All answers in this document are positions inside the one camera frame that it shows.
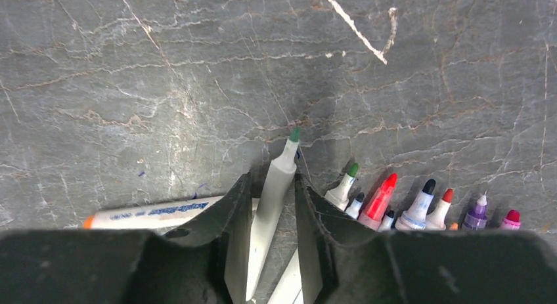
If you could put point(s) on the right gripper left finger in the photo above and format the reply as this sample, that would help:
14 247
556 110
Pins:
202 261

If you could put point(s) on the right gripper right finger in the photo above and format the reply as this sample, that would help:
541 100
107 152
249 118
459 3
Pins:
343 261

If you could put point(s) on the red capped white marker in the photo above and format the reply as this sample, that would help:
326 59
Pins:
371 216

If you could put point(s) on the orange capped white marker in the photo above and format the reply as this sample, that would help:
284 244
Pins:
171 214

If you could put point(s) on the green capped white marker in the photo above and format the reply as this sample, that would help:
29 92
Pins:
278 180

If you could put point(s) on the white marker blue cap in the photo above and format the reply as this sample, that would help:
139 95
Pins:
414 218

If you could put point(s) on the blue capped white marker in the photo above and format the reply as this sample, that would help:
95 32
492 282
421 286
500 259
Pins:
436 219

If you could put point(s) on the dark purple thin pen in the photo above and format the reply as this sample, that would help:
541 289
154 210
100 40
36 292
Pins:
476 218

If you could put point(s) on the pink highlighter pen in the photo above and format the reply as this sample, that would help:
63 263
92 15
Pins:
511 221

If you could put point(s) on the blue marker with clip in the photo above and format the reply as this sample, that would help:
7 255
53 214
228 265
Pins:
354 208

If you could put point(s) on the dark blue white-ended cap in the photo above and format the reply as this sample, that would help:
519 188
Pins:
387 221

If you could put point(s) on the light blue capped marker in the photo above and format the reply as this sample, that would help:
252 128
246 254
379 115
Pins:
289 288

